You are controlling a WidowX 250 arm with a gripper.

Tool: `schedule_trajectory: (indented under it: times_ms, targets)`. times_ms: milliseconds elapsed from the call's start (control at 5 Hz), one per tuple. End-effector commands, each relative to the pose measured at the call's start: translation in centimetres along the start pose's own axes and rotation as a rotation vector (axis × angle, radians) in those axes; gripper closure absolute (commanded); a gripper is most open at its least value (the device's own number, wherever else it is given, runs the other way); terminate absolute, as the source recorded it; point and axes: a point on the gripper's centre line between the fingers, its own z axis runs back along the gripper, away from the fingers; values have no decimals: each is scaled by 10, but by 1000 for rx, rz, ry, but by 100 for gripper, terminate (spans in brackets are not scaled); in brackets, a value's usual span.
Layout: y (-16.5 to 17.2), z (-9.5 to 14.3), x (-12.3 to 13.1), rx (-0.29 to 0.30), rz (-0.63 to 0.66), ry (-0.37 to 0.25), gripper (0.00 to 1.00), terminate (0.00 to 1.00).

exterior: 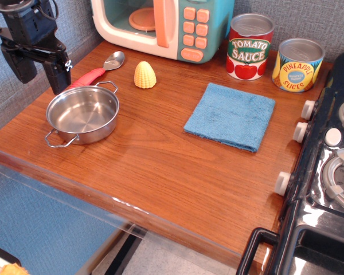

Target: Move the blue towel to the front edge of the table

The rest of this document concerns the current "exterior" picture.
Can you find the white round stove button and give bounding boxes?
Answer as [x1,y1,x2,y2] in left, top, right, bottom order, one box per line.
[325,128,342,147]

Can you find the white stove knob middle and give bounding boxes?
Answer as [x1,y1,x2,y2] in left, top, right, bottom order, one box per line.
[292,122,308,143]

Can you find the white stove knob lower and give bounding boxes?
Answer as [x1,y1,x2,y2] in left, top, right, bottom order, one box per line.
[274,171,291,196]

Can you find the yellow toy corn piece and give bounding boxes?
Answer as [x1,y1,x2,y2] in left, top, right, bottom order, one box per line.
[134,61,157,89]

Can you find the blue towel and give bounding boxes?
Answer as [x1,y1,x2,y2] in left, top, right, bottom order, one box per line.
[184,83,275,152]

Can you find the stainless steel pan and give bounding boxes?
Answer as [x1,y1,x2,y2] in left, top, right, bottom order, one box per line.
[45,81,120,148]

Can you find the toy microwave oven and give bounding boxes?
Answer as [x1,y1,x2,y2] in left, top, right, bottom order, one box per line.
[91,0,235,64]

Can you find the white stove knob upper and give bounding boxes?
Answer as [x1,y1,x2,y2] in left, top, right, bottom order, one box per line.
[301,100,316,120]

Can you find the orange plate inside microwave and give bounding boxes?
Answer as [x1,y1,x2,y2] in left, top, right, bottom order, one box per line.
[128,7,155,32]

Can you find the pineapple slices can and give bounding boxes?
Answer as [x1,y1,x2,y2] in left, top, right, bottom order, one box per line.
[272,38,325,93]

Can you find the red handled metal spoon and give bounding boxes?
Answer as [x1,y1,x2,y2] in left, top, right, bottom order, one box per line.
[69,51,125,89]

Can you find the black oven door handle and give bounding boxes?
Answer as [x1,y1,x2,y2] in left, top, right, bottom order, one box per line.
[236,227,279,275]

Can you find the grey front stove burner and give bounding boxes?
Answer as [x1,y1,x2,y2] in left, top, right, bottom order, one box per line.
[322,148,344,208]

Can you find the black toy stove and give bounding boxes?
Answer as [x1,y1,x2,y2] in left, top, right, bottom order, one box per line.
[262,53,344,274]

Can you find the white stove knob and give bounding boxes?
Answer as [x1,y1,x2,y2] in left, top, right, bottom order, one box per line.
[274,171,291,196]
[292,122,308,143]
[301,100,316,120]

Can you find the orange fuzzy object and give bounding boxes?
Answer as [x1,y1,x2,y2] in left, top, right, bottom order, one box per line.
[0,264,29,275]

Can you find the tomato sauce can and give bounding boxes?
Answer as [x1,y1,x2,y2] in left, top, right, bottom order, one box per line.
[226,13,275,81]

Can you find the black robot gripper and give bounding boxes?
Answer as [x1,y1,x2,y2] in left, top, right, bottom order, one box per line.
[0,1,72,95]

